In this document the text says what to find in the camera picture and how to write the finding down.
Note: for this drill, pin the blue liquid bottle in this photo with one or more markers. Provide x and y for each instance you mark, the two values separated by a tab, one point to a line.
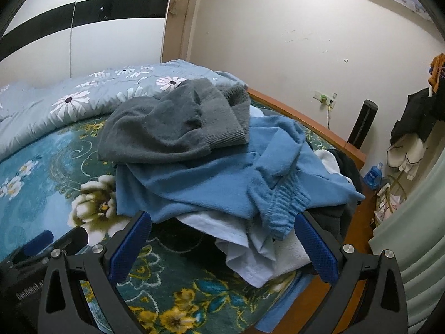
374	176

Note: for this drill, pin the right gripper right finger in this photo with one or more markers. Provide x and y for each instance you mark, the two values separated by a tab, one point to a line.
382	307

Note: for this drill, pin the black fleece garment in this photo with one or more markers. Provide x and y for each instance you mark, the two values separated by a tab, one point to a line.
334	201

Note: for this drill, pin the white black-striped wardrobe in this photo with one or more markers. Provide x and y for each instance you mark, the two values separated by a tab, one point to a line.
47	41

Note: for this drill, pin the wooden door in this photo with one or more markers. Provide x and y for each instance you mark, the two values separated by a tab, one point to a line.
175	27

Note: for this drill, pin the blue fleece garment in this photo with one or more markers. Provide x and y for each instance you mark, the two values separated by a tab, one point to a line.
272	176

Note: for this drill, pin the pale green curtain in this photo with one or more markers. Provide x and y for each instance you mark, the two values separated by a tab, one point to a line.
415	233

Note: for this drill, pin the grey knit sweater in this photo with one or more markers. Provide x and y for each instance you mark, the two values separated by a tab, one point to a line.
187	123

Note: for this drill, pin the wall power socket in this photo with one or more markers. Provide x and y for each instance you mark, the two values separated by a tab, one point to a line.
328	101

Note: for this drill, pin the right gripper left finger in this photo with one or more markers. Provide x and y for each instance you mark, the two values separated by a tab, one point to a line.
63	307

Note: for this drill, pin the black hanging jacket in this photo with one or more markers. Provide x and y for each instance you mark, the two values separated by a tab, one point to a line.
419	117

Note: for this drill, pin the light blue shirt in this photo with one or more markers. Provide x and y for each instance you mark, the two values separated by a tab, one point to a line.
249	250

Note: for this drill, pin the grey-blue floral duvet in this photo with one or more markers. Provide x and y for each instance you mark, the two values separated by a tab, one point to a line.
28	113

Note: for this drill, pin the teal floral bed blanket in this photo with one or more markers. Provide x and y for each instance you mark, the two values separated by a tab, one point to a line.
180	282

